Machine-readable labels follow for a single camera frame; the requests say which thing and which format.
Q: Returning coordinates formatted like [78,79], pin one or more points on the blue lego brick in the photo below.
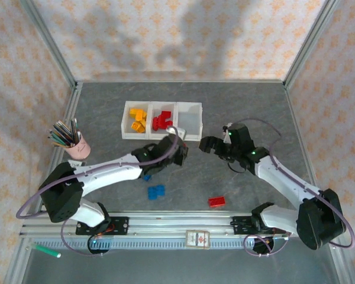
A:
[153,193]
[147,177]
[161,190]

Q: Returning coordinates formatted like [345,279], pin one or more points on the curved red lego brick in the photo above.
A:
[169,123]

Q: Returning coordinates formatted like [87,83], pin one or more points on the sloped red lego brick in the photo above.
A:
[157,122]

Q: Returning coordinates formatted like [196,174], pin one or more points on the long yellow lego brick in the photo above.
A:
[142,115]
[134,112]

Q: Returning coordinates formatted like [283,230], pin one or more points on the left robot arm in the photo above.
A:
[106,174]

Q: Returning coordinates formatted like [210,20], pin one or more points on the white plastic bin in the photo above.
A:
[126,127]
[155,107]
[192,121]

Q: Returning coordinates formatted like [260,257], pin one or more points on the pink cup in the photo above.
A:
[80,151]

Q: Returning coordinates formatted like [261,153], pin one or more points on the small label card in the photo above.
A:
[197,239]

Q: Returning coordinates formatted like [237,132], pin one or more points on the bunch of coloured pencils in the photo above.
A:
[62,133]

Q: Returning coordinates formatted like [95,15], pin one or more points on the green marker pen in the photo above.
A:
[45,250]

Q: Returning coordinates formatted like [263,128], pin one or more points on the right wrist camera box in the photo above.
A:
[227,138]

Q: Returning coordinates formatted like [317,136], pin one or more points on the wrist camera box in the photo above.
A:
[227,138]
[177,131]

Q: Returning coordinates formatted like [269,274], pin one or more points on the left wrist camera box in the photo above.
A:
[177,131]

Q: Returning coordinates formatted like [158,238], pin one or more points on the aluminium table side rail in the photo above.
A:
[293,118]
[74,103]

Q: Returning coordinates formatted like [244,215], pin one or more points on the thin aluminium table rail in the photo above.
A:
[225,80]

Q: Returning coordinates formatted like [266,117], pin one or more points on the long aluminium base rail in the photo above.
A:
[177,225]

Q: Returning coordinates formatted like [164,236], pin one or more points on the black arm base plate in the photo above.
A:
[239,226]
[119,226]

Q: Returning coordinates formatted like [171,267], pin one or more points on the aluminium upright post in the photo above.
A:
[310,38]
[47,38]

